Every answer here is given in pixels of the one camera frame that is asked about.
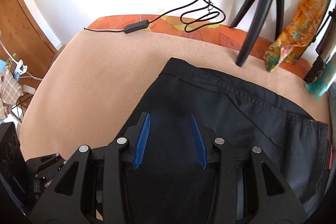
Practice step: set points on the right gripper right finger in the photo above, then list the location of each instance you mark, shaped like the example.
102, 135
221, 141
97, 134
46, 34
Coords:
249, 188

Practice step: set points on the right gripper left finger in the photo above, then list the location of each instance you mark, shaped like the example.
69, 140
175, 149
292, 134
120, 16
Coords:
70, 198

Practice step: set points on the black pants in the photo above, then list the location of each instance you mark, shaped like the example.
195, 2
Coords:
170, 186

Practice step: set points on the checkered cloth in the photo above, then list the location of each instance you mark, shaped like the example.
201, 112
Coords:
10, 92

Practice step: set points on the white power strip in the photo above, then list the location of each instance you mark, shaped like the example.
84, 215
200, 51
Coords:
20, 69

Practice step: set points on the folded black tripod stick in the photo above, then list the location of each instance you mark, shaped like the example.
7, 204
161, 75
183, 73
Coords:
324, 50

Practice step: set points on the orange patterned cloth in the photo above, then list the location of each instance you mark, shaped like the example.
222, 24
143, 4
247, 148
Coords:
297, 35

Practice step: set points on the black tripod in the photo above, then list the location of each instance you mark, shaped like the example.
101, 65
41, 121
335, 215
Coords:
258, 21

